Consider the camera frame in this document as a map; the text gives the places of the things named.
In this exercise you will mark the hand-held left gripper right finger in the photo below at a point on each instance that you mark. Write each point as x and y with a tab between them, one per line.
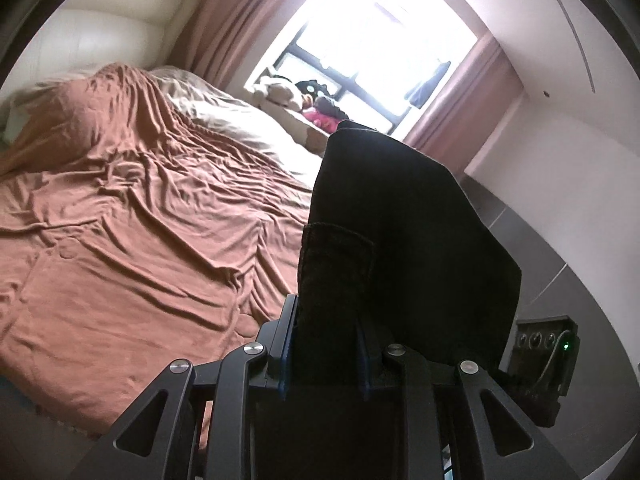
364	367

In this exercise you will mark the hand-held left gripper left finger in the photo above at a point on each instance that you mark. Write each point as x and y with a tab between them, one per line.
286	360

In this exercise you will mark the black pants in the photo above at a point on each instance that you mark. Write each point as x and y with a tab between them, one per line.
400	220

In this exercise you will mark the brown blanket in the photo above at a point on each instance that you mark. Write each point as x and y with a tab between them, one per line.
125	220

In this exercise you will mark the pink cloth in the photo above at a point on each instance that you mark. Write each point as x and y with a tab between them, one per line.
322	119

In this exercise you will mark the beige plush toy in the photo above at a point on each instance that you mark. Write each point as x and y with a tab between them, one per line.
277	92

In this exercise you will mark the pink and black plush toy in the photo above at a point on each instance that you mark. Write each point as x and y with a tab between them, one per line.
311	88

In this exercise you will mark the pink curtain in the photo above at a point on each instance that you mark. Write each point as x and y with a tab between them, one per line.
465	105
235	20

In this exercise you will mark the dark hanging cloth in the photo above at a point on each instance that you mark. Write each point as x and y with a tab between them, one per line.
430	85

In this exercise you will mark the window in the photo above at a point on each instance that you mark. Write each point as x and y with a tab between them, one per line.
380	35

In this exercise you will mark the white padded headboard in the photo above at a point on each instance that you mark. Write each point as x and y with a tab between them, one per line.
100	25

